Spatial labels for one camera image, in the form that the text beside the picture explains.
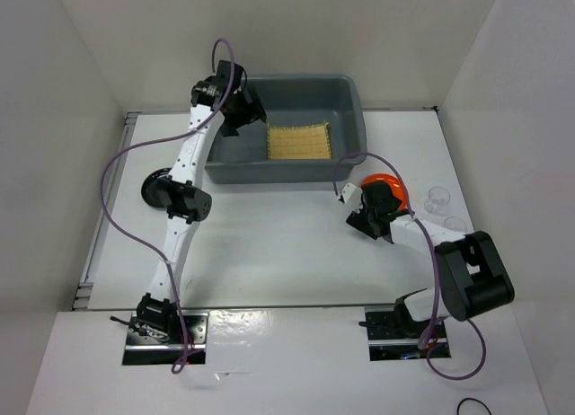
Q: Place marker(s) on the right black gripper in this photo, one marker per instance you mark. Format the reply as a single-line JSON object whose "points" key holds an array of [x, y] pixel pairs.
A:
{"points": [[359, 221]]}

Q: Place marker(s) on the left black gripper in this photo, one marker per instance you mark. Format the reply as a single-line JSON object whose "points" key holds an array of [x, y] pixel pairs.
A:
{"points": [[252, 112]]}

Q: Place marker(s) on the orange round plate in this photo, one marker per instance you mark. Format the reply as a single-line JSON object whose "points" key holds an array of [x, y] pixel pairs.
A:
{"points": [[395, 185]]}

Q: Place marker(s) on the woven bamboo placemat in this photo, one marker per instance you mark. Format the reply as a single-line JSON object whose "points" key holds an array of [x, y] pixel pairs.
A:
{"points": [[309, 142]]}

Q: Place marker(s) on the clear glass cup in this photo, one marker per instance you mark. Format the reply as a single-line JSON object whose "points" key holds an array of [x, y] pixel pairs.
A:
{"points": [[437, 200], [455, 223]]}

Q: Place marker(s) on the black round plate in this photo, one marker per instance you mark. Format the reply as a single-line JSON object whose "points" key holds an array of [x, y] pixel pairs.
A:
{"points": [[149, 188]]}

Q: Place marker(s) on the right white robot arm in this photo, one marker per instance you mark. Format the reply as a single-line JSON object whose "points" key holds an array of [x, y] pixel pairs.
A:
{"points": [[469, 276]]}

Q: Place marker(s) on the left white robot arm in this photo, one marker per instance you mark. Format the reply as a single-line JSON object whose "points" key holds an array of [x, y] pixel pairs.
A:
{"points": [[220, 104]]}

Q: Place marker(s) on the grey plastic bin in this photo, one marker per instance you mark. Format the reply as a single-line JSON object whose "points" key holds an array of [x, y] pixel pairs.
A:
{"points": [[293, 100]]}

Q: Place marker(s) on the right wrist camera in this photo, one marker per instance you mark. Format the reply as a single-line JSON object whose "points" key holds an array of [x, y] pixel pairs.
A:
{"points": [[351, 195]]}

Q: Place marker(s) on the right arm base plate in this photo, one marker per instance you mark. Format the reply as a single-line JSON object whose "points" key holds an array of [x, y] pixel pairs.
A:
{"points": [[392, 335]]}

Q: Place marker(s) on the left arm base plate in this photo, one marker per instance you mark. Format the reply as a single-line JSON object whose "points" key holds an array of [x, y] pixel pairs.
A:
{"points": [[145, 347]]}

